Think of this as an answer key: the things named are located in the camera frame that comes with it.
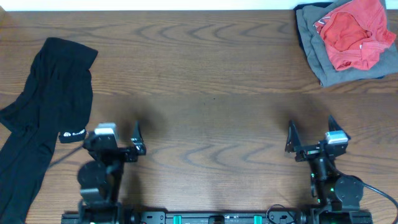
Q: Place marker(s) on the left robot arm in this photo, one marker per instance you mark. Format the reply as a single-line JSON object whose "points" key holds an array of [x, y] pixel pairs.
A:
{"points": [[100, 179]]}

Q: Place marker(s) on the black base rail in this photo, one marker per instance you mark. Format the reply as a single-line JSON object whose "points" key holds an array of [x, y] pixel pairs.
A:
{"points": [[273, 216]]}

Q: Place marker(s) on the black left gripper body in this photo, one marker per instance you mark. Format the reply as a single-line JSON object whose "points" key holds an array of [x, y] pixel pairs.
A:
{"points": [[123, 152]]}

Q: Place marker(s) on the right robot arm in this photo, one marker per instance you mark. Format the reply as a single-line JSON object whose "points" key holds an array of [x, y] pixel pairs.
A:
{"points": [[338, 195]]}

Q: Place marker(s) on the folded grey garment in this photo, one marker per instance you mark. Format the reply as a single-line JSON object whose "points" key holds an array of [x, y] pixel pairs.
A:
{"points": [[322, 67]]}

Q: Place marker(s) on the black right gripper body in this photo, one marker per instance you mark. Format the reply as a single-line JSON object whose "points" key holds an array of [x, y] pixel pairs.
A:
{"points": [[308, 153]]}

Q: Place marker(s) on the crumpled red shirt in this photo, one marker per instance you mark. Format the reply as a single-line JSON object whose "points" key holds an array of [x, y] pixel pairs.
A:
{"points": [[355, 34]]}

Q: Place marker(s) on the black t-shirt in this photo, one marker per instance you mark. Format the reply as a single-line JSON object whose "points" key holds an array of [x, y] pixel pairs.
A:
{"points": [[55, 105]]}

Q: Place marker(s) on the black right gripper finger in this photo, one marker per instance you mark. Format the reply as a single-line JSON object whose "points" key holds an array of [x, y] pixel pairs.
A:
{"points": [[334, 126], [293, 141]]}

